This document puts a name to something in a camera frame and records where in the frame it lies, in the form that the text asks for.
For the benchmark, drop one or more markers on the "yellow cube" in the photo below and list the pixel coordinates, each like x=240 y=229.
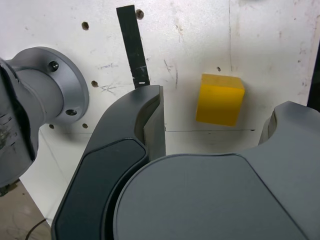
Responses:
x=220 y=105

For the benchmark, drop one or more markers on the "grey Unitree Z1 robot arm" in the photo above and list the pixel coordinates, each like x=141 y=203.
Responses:
x=37 y=87

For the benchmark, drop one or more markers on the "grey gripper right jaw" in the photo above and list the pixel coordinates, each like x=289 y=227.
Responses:
x=212 y=200

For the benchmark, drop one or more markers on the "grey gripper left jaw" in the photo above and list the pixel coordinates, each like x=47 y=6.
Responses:
x=105 y=170

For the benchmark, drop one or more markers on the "black tape strip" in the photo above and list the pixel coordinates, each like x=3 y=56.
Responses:
x=132 y=45

